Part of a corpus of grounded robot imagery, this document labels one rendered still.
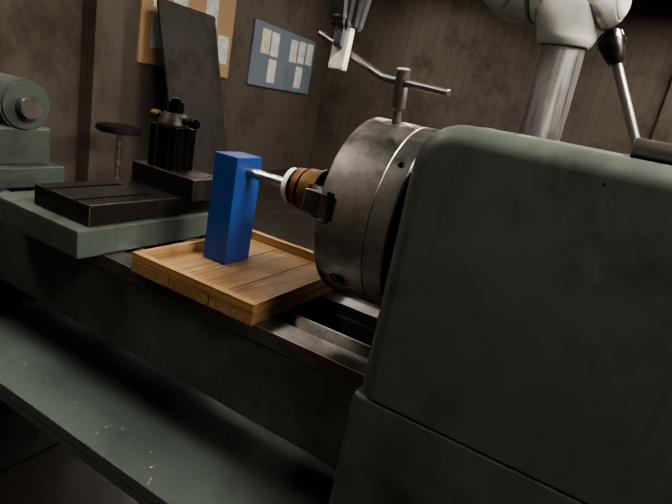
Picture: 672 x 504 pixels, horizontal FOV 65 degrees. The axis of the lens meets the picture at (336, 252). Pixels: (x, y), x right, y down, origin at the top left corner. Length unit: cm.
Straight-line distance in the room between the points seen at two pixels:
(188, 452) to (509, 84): 771
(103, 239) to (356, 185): 57
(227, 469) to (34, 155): 103
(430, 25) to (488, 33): 87
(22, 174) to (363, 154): 108
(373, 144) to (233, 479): 67
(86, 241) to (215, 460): 50
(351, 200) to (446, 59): 782
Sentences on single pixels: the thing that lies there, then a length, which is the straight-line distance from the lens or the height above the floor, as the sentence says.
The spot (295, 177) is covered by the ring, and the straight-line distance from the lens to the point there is 98.
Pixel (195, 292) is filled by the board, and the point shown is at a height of 88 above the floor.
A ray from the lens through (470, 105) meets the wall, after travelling 844.
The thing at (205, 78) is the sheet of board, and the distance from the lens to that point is 581.
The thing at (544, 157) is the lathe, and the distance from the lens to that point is 63.
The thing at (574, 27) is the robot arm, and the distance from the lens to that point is 133.
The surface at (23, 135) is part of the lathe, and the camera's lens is 168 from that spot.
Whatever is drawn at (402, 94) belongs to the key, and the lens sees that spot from 87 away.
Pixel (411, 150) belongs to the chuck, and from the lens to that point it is 80.
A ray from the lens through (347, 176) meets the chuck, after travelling 80.
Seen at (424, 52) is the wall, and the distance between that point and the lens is 865.
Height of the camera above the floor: 126
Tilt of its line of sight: 16 degrees down
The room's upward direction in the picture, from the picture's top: 11 degrees clockwise
